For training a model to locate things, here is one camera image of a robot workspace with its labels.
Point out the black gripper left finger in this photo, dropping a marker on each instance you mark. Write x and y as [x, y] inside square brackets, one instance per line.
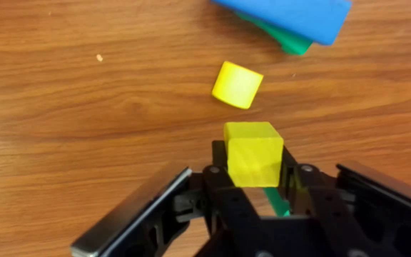
[225, 205]

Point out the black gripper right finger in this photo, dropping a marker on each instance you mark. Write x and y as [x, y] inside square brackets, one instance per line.
[339, 209]

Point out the small rounded yellow cube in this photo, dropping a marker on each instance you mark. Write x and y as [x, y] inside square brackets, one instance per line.
[238, 86]

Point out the green flat block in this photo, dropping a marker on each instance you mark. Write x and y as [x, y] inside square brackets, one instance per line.
[286, 42]

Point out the blue block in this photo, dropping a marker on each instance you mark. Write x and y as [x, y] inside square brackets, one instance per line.
[296, 16]

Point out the green cylinder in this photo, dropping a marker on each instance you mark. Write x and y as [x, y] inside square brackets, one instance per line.
[277, 202]

